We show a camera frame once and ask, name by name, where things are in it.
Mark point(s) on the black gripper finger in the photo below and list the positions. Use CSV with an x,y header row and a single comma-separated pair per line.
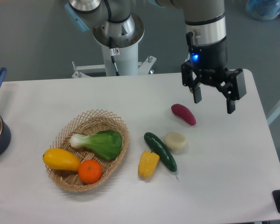
x,y
232,87
189,81

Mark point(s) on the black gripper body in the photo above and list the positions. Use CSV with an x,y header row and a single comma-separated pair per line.
x,y
208,61

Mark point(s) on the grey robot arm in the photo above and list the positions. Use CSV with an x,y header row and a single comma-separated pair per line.
x,y
205,18

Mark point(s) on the woven wicker basket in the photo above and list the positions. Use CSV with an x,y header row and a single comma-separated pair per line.
x,y
88,123

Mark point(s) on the yellow mango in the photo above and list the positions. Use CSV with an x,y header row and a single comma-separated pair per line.
x,y
60,159

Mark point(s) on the purple sweet potato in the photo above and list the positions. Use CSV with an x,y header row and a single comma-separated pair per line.
x,y
184,113

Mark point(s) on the cream round cake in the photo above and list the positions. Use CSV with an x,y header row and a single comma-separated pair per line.
x,y
175,141

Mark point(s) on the green cucumber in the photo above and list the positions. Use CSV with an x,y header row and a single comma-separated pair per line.
x,y
158,146

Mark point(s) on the clear plastic bag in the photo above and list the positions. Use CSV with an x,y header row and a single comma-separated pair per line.
x,y
263,10

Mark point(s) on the yellow bell pepper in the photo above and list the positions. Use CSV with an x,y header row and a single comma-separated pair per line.
x,y
147,165

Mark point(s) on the green bok choy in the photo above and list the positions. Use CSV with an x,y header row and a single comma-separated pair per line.
x,y
106,144

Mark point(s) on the orange fruit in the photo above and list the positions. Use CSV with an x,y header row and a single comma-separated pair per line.
x,y
89,171

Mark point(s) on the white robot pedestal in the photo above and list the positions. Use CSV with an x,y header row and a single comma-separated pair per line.
x,y
119,44

